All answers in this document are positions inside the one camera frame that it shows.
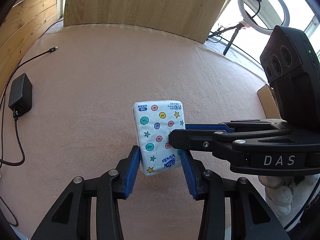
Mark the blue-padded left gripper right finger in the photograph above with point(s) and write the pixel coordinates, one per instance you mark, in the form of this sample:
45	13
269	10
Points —
251	217

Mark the black camera box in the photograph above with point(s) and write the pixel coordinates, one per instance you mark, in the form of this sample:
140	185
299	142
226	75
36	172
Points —
292	69

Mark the white patterned tissue pack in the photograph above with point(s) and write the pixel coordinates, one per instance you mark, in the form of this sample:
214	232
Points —
155	120

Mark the white gloved hand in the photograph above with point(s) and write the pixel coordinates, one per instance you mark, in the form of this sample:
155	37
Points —
286	199

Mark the wooden plank headboard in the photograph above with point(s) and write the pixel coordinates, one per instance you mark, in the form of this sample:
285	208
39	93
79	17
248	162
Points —
24	24

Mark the cardboard box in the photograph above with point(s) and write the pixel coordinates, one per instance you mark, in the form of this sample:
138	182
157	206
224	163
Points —
268	102

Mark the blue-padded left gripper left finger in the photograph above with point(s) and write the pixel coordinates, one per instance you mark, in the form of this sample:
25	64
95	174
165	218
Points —
70	215

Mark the white ring light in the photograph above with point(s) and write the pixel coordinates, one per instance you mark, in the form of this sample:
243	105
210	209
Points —
261	15

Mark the black tripod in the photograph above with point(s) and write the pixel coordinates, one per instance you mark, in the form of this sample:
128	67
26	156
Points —
217	35

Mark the black power adapter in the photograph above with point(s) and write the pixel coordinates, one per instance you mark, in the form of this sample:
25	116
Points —
21	97

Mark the wooden cabinet panel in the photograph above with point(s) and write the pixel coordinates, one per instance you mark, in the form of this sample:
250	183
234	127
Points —
192	19

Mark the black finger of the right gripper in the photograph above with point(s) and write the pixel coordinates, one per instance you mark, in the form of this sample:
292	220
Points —
200	139
239	126

